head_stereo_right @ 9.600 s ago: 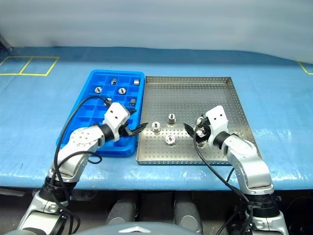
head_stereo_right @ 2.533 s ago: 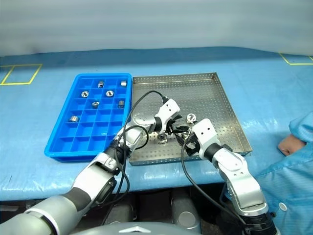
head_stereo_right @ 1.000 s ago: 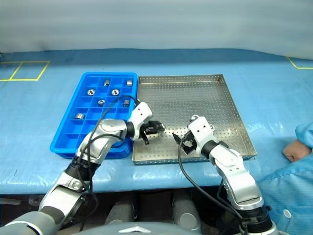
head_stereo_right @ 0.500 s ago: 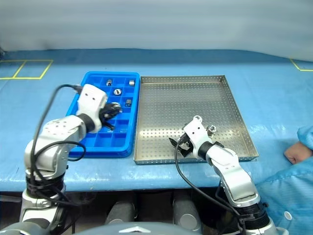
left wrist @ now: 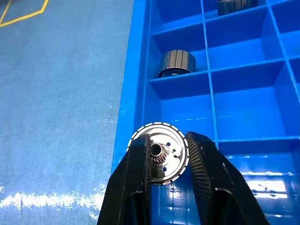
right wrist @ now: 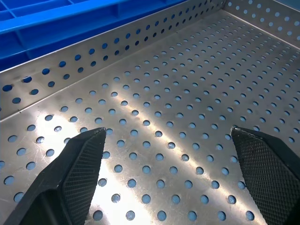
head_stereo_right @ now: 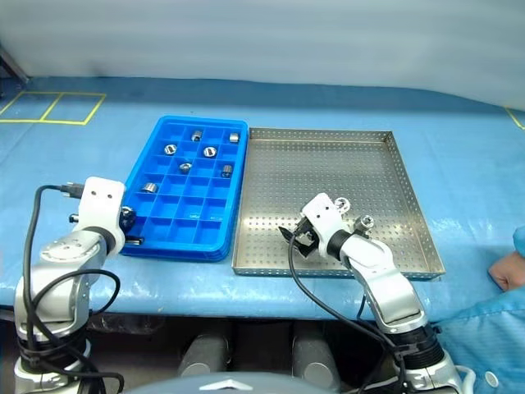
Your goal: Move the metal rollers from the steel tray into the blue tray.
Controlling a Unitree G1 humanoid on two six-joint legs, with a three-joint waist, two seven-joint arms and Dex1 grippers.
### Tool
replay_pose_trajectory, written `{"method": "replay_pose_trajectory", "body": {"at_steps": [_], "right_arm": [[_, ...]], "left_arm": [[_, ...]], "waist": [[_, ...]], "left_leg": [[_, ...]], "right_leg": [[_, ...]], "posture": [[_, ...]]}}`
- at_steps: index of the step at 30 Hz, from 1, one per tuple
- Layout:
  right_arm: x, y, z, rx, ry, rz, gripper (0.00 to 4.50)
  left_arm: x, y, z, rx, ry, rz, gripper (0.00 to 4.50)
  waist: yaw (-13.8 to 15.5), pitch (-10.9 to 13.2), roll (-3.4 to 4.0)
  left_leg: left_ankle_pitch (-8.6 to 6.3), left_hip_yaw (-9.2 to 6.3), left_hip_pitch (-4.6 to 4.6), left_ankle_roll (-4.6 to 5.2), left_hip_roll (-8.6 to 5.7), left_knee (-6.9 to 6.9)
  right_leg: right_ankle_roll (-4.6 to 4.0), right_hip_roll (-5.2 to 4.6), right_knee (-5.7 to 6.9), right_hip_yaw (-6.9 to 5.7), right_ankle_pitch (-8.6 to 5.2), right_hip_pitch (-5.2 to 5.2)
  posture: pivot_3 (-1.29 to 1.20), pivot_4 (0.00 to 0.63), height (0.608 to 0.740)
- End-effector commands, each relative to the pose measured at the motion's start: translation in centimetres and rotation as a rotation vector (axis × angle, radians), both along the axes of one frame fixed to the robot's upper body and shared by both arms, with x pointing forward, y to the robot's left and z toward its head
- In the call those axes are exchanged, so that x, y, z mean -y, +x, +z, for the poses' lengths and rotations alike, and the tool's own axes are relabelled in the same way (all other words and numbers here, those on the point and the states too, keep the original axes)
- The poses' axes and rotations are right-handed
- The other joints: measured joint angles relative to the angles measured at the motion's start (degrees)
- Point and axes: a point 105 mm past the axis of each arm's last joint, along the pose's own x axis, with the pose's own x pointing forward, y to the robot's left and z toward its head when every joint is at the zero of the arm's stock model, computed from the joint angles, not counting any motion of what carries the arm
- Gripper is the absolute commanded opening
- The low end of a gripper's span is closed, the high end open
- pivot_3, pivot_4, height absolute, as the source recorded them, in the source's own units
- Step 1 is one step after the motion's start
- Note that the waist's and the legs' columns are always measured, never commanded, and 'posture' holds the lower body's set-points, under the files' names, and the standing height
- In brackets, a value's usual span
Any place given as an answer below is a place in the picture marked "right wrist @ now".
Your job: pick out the perforated steel tray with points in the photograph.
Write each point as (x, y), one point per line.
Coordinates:
(168, 93)

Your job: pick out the blue plastic tray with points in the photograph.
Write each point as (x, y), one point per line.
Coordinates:
(47, 25)

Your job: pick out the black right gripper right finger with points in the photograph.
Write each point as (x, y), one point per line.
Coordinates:
(269, 168)

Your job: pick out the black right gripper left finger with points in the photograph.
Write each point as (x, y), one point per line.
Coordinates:
(70, 178)

